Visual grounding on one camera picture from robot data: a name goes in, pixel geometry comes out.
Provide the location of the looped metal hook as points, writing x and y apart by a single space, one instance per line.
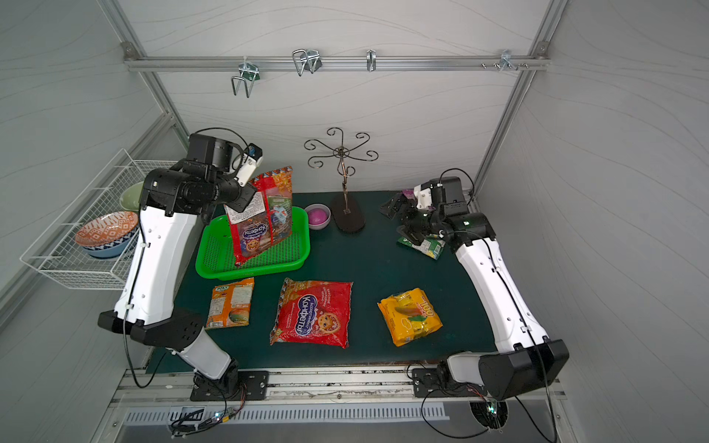
306 60

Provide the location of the yellow mango candy bag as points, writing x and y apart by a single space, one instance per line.
409 316

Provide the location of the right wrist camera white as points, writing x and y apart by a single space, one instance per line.
423 197

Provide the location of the right metal bracket hook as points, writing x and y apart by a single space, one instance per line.
505 63

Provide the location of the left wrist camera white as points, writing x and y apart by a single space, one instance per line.
249 161

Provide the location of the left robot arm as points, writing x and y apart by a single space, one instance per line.
175 204

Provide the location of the green tea snack packet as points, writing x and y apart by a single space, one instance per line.
431 247

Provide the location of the light green ceramic bowl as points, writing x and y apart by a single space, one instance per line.
130 199

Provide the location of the small pink bowl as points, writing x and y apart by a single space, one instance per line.
319 216

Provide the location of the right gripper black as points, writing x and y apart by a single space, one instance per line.
407 211

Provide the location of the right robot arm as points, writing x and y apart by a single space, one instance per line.
526 359

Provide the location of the white wire wall basket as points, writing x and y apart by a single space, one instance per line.
57 256

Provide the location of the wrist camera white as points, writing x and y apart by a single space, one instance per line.
423 197
249 161

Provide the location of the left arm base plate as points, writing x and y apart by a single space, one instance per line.
235 385

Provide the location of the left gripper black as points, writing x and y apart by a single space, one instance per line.
238 197

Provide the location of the green plastic basket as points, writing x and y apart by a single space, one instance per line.
228 252

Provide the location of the orange snack packet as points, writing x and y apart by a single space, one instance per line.
230 305

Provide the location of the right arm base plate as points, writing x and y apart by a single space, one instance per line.
435 383

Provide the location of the metal jewelry tree stand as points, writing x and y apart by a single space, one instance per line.
344 209

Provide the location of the horizontal aluminium rail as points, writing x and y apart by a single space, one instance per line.
357 63

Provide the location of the aluminium front frame rail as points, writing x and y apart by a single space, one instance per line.
295 385

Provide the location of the orange patterned bowl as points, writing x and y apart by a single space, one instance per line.
106 229

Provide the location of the double prong metal hook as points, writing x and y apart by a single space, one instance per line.
246 77

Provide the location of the small metal hook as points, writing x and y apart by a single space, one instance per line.
371 60

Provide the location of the blue bowl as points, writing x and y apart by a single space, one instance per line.
111 250

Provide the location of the red candy bag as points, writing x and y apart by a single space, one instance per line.
313 312
268 219

